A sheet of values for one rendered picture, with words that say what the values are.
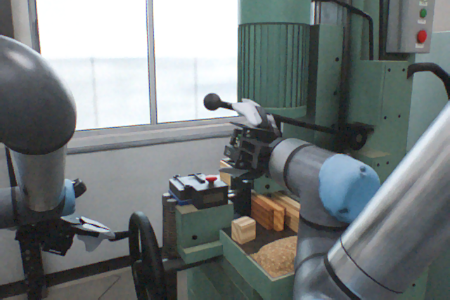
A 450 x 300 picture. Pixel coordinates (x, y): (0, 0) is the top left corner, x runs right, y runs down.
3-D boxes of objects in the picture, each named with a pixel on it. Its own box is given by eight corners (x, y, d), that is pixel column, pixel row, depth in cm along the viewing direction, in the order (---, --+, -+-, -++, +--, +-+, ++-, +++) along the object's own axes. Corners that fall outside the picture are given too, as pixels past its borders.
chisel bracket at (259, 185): (246, 191, 96) (246, 161, 94) (289, 183, 102) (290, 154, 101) (260, 201, 90) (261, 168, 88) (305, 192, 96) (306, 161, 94)
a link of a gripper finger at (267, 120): (259, 100, 66) (274, 135, 60) (266, 101, 67) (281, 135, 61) (247, 117, 69) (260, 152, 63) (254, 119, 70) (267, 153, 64)
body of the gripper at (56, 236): (66, 242, 86) (15, 227, 80) (81, 211, 86) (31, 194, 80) (67, 258, 79) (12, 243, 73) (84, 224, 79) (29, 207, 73)
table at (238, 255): (144, 203, 116) (143, 185, 114) (228, 188, 129) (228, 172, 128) (227, 325, 63) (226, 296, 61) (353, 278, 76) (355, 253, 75)
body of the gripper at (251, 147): (228, 119, 63) (265, 132, 52) (268, 126, 67) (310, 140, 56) (219, 161, 63) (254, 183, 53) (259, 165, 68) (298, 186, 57)
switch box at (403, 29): (384, 52, 90) (389, -13, 86) (410, 53, 94) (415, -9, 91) (405, 53, 84) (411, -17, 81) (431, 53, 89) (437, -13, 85)
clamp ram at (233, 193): (210, 207, 97) (210, 175, 95) (235, 202, 100) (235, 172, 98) (225, 220, 89) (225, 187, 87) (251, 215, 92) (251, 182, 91)
